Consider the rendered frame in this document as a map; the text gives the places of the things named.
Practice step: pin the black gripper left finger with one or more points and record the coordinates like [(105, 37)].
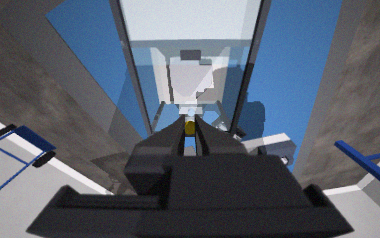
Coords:
[(164, 141)]

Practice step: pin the blue bench mat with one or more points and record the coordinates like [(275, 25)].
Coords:
[(285, 78)]

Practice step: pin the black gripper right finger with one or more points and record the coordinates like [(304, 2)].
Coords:
[(214, 141)]

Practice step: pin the clear sample tube with yellow cap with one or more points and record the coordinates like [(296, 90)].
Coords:
[(190, 125)]

